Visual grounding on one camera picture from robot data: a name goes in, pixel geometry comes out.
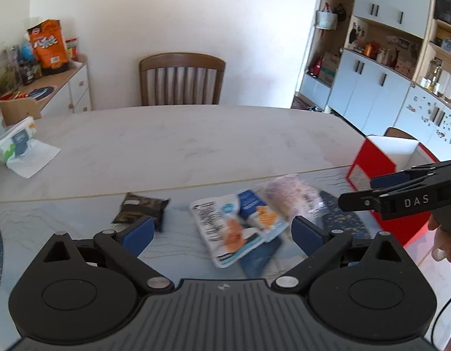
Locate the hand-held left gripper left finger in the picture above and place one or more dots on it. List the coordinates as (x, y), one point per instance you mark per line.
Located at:
(139, 234)

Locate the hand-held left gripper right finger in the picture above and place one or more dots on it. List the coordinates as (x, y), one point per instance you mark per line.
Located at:
(306, 236)

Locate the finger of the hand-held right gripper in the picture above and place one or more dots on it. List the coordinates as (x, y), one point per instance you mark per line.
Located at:
(390, 181)
(357, 201)

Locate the black snack packet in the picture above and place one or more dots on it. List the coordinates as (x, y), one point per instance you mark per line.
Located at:
(141, 208)

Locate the red cardboard box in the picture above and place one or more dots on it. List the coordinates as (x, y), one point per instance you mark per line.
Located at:
(368, 161)

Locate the pink and white packet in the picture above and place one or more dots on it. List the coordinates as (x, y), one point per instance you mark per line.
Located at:
(291, 197)

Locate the blue cracker packet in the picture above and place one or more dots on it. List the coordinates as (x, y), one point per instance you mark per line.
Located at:
(260, 210)

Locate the white snack packet orange picture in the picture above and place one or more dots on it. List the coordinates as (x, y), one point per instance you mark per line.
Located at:
(220, 234)

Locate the white marble desktop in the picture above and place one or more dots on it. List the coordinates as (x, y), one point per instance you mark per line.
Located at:
(174, 142)

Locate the person's right hand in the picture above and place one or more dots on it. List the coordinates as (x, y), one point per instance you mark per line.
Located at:
(445, 248)

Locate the dark blue patterned packet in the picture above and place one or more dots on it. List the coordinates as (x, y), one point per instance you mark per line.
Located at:
(344, 221)

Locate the white refrigerator with magnets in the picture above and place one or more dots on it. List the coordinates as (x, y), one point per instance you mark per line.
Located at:
(426, 120)

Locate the glass jar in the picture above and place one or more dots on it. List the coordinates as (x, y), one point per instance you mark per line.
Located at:
(434, 73)

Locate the white paper tissue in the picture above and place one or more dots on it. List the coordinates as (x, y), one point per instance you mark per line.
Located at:
(37, 159)

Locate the brown cardboard box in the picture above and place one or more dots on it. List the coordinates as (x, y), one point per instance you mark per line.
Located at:
(329, 67)

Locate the orange bottle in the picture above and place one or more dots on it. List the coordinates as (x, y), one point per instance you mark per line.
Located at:
(368, 49)

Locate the red bag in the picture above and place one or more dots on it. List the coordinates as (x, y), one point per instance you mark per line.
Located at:
(316, 67)

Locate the white sideboard cabinet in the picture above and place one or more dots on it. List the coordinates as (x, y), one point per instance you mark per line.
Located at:
(77, 91)

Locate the tissue pack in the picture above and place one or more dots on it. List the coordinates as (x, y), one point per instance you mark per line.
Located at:
(15, 139)

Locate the round dark coaster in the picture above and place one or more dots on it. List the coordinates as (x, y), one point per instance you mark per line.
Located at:
(40, 92)

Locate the hanging light blue bag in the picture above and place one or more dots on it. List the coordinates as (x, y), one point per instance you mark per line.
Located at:
(326, 19)

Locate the hanging dark cap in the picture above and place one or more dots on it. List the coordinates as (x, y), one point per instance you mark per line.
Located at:
(340, 11)

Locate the wooden slat-back chair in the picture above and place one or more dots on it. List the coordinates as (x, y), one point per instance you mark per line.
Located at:
(181, 60)

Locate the dark bottles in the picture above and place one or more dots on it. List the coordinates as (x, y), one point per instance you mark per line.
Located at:
(29, 73)

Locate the jar with red lid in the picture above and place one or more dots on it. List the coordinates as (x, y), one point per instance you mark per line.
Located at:
(72, 48)

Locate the large orange snack bag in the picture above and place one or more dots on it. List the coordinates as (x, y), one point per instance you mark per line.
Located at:
(48, 47)

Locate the glass terrarium with plants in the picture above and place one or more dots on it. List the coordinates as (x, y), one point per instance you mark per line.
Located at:
(2, 76)

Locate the white wall cabinet unit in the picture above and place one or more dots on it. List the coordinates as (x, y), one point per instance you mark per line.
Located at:
(375, 80)

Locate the black wall ornament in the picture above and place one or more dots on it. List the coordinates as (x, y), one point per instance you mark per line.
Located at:
(353, 34)

